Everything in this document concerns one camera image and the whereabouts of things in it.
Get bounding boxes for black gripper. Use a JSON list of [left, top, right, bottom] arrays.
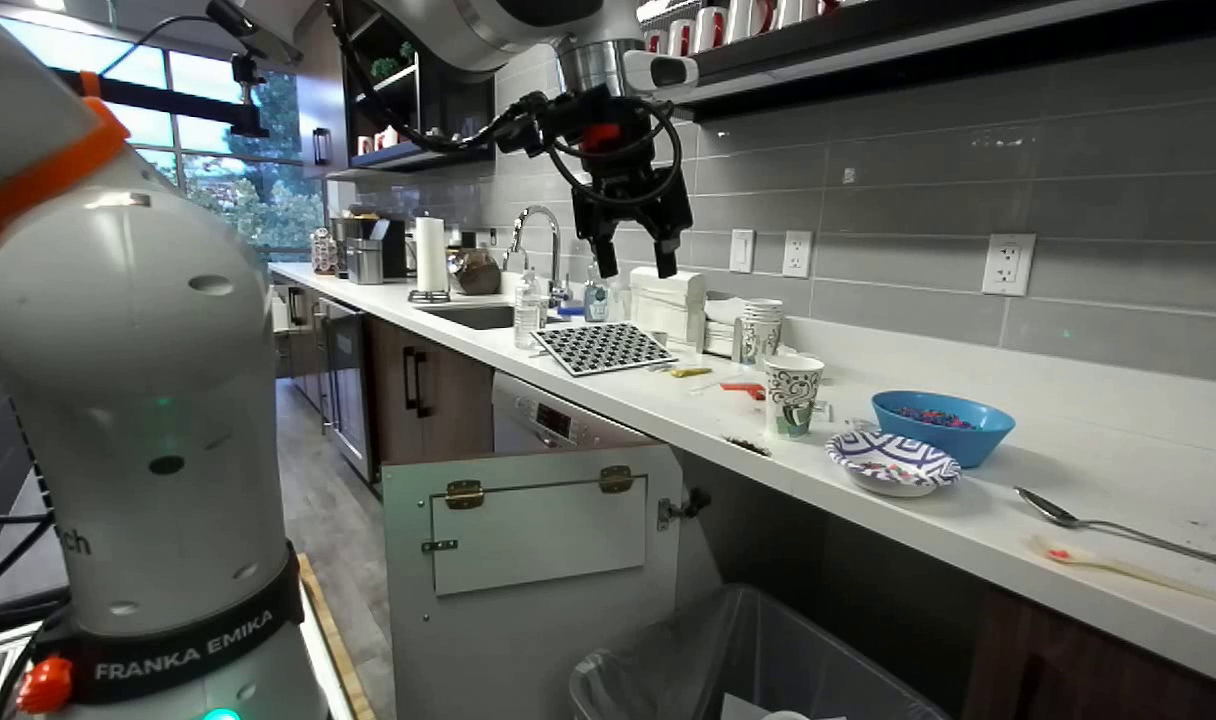
[[545, 90, 688, 281]]

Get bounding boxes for blue patterned paper plate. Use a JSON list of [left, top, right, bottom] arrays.
[[834, 430, 961, 500]]

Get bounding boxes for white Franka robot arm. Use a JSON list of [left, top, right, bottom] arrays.
[[0, 0, 696, 720]]

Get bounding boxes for grey trash bin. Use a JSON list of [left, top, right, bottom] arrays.
[[567, 586, 947, 720]]

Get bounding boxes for white napkin dispenser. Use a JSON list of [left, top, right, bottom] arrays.
[[629, 269, 706, 345]]

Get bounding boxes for black white patterned mat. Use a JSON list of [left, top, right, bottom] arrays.
[[537, 325, 670, 377]]

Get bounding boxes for clear water bottle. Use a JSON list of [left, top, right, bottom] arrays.
[[516, 274, 550, 348]]

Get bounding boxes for chrome kitchen faucet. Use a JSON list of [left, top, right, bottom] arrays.
[[509, 205, 566, 295]]

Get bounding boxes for yellow packet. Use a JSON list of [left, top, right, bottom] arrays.
[[670, 370, 711, 379]]

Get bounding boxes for white paper cup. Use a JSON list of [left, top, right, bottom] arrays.
[[731, 302, 785, 366]]

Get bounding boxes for red sauce packet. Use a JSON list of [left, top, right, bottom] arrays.
[[721, 385, 764, 399]]

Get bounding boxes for paper towel roll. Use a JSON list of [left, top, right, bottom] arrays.
[[414, 218, 447, 302]]

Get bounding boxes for patterned paper cup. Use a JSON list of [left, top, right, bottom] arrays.
[[767, 356, 826, 435]]

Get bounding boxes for white cabinet door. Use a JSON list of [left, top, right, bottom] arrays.
[[385, 443, 721, 720]]

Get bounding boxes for blue plastic bowl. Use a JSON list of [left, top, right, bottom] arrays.
[[874, 389, 1016, 470]]

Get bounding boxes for metal spoon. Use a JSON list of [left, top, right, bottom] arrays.
[[1016, 489, 1216, 564]]

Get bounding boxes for white wall outlet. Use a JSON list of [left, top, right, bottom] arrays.
[[980, 236, 1035, 295]]

